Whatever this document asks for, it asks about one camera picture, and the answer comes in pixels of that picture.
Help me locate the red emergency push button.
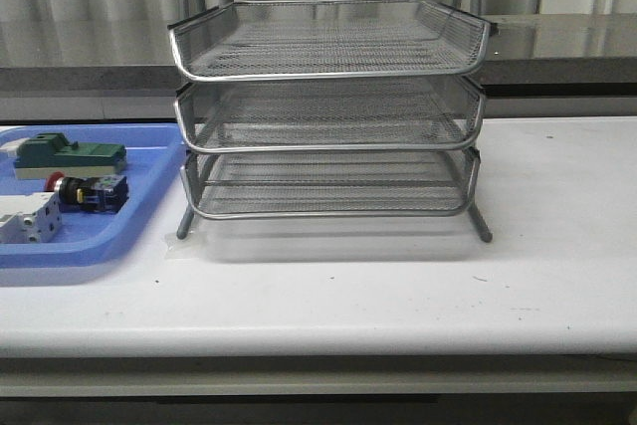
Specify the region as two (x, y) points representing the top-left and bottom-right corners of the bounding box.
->
(44, 171), (129, 213)

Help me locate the blue plastic tray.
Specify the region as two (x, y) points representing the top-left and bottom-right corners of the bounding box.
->
(1, 123), (185, 269)

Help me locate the dark granite counter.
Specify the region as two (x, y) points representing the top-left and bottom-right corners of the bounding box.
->
(1, 14), (636, 96)

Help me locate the silver rack frame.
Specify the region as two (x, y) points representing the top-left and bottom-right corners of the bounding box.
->
(177, 0), (493, 242)

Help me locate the green and beige switch block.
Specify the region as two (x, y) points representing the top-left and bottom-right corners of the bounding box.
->
(14, 132), (127, 179)

